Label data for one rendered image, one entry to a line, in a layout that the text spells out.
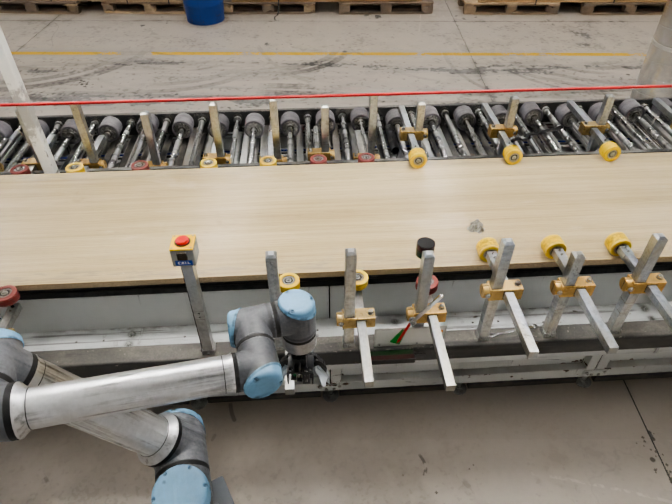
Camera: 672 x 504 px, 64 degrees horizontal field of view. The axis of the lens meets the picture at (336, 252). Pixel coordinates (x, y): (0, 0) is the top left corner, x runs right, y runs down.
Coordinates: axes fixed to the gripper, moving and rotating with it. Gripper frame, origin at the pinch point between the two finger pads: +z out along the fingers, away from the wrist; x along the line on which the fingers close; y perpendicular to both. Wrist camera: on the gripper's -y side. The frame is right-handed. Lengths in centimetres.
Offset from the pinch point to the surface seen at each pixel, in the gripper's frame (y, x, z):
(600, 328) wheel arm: -19, 93, -2
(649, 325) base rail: -43, 129, 24
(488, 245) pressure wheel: -57, 65, -4
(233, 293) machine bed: -50, -30, 15
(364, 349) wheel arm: -18.6, 18.9, 8.7
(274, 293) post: -29.7, -10.9, -6.0
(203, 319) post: -27.9, -35.7, 5.1
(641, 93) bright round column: -355, 274, 74
